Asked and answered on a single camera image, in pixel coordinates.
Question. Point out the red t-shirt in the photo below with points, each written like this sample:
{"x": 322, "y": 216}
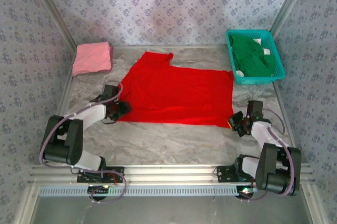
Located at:
{"x": 171, "y": 95}

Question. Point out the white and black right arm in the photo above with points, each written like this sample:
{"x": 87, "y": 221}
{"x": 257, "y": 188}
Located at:
{"x": 263, "y": 131}

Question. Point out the white fabric tag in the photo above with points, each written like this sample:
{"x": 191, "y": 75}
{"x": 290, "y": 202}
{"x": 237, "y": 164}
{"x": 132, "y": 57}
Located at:
{"x": 257, "y": 41}
{"x": 267, "y": 51}
{"x": 239, "y": 73}

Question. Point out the folded pink t-shirt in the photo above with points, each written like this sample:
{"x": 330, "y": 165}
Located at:
{"x": 90, "y": 56}

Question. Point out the green t-shirt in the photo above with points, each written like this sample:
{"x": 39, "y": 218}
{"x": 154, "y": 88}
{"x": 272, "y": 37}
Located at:
{"x": 250, "y": 60}

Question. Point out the black controller board with LED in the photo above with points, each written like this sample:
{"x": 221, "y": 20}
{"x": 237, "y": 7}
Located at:
{"x": 246, "y": 192}
{"x": 98, "y": 191}

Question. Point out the teal plastic basket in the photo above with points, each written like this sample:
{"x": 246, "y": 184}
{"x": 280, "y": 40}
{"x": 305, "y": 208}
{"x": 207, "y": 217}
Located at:
{"x": 277, "y": 60}

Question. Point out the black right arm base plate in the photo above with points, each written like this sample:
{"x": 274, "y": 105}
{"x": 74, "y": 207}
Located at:
{"x": 223, "y": 175}

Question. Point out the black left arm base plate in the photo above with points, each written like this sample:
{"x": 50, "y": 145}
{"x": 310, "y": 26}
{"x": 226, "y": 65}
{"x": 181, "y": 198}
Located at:
{"x": 116, "y": 176}

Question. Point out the aluminium mounting rail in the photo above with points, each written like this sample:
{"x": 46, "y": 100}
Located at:
{"x": 171, "y": 174}

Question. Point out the aluminium corner frame post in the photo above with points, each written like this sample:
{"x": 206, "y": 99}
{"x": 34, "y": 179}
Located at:
{"x": 292, "y": 2}
{"x": 52, "y": 10}

